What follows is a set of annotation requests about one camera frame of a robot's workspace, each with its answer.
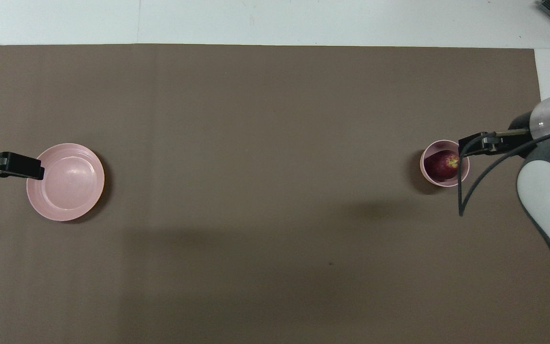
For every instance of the pink plate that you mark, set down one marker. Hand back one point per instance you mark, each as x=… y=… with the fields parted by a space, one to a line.
x=65 y=181

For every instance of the pink bowl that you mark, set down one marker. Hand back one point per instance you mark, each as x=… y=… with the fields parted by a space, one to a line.
x=439 y=183

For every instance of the brown table mat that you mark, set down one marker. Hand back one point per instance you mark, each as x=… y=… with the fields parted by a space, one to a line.
x=256 y=143

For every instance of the dark red apple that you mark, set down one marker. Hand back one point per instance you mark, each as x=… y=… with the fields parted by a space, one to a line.
x=441 y=166

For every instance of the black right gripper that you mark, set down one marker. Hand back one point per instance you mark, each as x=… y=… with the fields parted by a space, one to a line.
x=523 y=141

